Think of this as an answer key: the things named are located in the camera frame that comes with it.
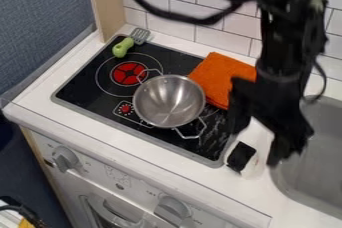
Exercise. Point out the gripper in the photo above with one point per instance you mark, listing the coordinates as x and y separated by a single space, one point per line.
278 100

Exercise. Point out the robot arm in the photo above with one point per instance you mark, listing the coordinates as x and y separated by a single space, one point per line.
289 22

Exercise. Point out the orange cloth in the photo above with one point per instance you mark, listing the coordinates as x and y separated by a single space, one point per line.
214 75

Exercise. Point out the toy sink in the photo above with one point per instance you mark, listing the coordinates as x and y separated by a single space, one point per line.
318 172

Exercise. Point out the silver pot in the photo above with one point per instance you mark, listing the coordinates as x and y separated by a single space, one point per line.
168 102

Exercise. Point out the toy stove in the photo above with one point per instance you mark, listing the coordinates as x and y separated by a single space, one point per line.
98 88

